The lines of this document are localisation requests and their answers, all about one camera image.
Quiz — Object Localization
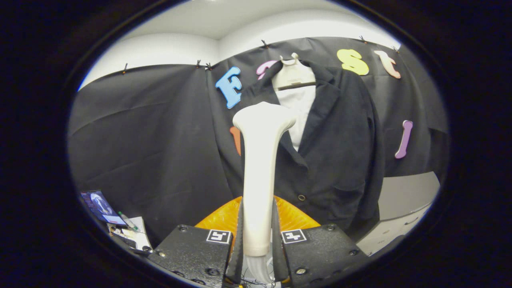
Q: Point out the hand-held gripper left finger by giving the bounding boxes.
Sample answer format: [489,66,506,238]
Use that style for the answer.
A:
[148,196,244,288]

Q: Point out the grey cabinet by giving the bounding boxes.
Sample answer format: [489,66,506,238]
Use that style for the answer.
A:
[356,171,440,256]

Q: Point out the green capped marker pen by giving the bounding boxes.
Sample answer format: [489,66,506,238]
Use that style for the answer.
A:
[117,211,138,231]

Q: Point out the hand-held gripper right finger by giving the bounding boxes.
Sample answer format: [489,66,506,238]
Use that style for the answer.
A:
[272,195,370,288]

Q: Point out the white mannequin torso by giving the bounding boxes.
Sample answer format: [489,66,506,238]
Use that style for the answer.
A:
[272,53,316,152]

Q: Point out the black backdrop cloth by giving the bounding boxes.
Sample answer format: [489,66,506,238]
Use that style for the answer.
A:
[67,37,450,248]

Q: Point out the black suit jacket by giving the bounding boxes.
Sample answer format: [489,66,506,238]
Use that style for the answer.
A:
[240,60,385,240]

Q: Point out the open laptop screen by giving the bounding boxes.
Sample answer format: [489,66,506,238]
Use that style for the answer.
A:
[79,190,128,226]

